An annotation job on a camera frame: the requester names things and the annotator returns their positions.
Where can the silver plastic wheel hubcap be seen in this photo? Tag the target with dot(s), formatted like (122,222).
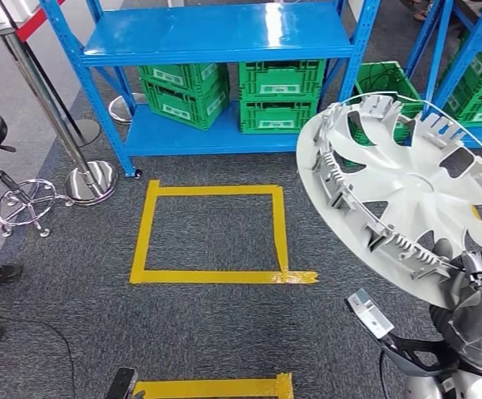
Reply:
(415,182)

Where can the yellow floor tape square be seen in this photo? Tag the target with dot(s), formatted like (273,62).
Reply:
(476,213)

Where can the red barrier belt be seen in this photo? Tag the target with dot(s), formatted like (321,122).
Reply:
(33,23)

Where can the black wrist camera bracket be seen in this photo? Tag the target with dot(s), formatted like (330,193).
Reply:
(407,355)

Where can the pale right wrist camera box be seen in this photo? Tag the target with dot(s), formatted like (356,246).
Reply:
(368,314)

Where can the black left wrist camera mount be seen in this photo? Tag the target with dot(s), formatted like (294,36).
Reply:
(120,385)

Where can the chrome stanchion post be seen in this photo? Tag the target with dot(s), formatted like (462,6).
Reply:
(120,110)
(45,99)

